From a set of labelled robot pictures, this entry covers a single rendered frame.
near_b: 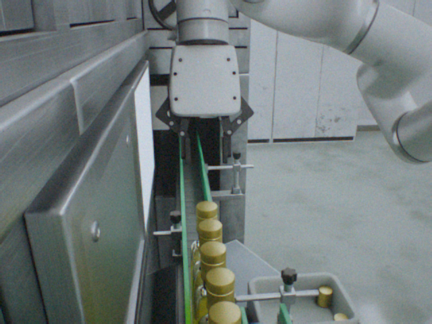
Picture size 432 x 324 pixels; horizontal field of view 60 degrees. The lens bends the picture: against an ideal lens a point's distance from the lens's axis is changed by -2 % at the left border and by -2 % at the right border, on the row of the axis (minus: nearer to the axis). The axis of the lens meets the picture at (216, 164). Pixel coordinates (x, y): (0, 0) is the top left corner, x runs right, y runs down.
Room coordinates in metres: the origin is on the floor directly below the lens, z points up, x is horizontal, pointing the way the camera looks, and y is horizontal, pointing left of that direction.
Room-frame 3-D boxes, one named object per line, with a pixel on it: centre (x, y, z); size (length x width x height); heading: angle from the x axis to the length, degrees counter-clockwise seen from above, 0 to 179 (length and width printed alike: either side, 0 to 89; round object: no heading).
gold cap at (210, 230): (0.48, 0.01, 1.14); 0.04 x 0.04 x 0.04
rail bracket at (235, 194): (1.20, -0.04, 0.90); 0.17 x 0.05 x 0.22; 96
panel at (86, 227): (0.68, 0.17, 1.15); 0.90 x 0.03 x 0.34; 6
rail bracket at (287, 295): (0.56, -0.11, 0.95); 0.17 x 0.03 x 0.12; 96
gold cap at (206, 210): (0.53, 0.02, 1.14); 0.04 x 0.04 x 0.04
